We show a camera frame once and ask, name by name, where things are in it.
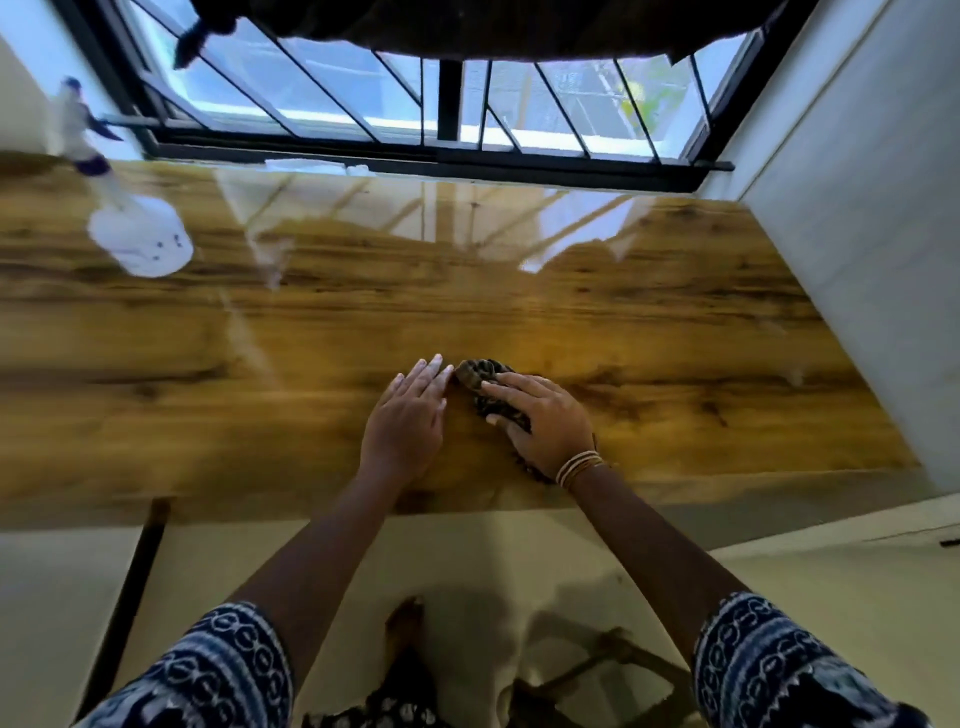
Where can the person's left hand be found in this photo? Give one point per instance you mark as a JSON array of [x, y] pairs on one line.
[[401, 431]]

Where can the person's right hand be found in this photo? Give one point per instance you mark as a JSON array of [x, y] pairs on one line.
[[551, 427]]

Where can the person's left little finger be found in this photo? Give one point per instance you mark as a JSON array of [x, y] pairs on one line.
[[394, 388]]

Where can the person's right thumb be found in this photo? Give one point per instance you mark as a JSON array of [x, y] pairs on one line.
[[504, 427]]

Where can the person's right middle finger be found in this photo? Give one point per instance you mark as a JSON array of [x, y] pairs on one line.
[[521, 379]]

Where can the person's left middle finger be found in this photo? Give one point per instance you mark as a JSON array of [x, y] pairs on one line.
[[430, 373]]

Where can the dark patterned cleaning cloth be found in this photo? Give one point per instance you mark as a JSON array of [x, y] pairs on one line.
[[480, 373]]

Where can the person's right forearm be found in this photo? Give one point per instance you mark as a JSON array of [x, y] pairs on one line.
[[652, 555]]

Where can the person's left forearm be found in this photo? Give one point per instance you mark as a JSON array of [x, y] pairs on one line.
[[330, 555]]

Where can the white spray bottle purple trigger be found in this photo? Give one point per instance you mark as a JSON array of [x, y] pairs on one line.
[[139, 232]]

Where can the blue white patterned garment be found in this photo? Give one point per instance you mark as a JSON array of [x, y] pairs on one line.
[[214, 675]]

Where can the black metal table leg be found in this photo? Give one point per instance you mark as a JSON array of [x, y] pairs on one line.
[[124, 607]]

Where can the dark curtain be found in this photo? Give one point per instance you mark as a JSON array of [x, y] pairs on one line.
[[487, 26]]

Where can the black window frame with grille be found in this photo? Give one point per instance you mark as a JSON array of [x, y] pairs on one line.
[[450, 97]]

